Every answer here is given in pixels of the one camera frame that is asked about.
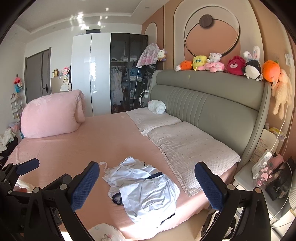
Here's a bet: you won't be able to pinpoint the white plush toy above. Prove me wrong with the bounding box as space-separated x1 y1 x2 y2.
148 100 166 114

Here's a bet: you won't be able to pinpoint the large orange carrot plush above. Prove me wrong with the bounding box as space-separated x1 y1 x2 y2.
262 60 281 83

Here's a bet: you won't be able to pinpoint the white collared shirt navy cuffs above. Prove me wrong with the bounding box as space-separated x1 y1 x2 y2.
103 156 162 188

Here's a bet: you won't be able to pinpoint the pink rolled quilt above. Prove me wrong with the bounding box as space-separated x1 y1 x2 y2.
21 89 85 139

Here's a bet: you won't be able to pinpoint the beige dresser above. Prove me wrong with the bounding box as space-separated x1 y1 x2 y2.
50 76 73 95

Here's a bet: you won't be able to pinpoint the black and white bunny plush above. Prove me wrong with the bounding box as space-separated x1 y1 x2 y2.
243 45 263 82

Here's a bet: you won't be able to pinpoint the pink patterned cloth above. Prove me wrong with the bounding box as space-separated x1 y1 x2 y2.
136 43 160 68

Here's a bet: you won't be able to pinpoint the white shirt with navy trim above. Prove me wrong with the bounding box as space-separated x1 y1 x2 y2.
112 171 181 226

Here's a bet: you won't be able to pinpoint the pink plush toy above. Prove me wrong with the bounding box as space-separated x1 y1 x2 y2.
203 61 225 73

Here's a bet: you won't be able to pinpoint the grey padded headboard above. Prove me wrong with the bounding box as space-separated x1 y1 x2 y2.
148 70 271 166

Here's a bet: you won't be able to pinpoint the red plush toy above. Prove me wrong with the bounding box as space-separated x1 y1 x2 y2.
14 77 24 93

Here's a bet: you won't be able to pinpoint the black bag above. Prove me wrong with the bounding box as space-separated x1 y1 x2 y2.
265 159 293 201

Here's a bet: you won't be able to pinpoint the white rack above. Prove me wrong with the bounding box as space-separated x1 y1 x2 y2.
10 95 25 121

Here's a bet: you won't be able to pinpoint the white cardboard box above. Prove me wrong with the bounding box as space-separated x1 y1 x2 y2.
251 128 278 168

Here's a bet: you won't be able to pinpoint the black glass wardrobe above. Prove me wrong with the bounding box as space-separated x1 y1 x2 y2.
110 32 148 114

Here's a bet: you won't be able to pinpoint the yellow sponge plush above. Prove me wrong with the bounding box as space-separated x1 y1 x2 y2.
192 55 207 71

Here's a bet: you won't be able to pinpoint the white power strip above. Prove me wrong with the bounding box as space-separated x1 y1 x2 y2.
252 149 274 179

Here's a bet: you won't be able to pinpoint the bed with pink sheet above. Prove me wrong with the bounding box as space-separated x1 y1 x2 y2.
2 111 241 234

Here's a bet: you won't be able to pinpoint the red bear plush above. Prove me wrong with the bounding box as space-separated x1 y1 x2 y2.
226 56 246 76

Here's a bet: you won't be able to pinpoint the pile of white clothes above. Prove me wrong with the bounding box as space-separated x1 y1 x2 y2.
0 128 19 159

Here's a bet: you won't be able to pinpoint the white printed fleece pajamas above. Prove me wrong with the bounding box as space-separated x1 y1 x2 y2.
88 223 127 241

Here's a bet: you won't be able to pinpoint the white teddy bear plush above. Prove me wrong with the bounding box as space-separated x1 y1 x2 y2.
207 52 223 64

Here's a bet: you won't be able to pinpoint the white charger with cable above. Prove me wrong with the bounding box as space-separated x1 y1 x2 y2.
140 89 151 108

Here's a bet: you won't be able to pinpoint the white cable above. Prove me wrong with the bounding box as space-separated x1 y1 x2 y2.
269 102 292 163

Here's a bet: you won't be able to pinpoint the grey door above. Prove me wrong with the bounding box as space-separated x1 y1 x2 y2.
25 47 52 105

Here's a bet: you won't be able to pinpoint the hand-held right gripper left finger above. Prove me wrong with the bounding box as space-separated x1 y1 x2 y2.
23 161 100 241

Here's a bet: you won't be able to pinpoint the white wardrobe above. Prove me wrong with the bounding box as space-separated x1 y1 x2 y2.
71 32 112 117

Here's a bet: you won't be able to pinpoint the small orange carrot plush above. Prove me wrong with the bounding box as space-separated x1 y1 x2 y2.
180 60 193 71

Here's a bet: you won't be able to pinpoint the yellow tissue pack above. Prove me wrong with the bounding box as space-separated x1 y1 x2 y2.
268 126 287 141

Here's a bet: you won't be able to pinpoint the pink paw print cup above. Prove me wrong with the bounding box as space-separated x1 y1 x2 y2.
255 162 276 186

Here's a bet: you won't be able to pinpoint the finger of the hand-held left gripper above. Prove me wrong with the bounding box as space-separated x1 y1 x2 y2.
0 158 40 186

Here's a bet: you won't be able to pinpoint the cream rabbit plush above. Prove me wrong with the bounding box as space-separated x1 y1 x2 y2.
271 68 293 115

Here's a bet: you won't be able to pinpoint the white nightstand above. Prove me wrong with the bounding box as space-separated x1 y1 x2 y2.
233 162 292 232

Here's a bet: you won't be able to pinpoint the brown round wall disc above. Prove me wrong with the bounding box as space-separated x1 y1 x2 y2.
199 14 213 28

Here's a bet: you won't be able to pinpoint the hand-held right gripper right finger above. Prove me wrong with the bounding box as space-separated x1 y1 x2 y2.
195 161 275 241

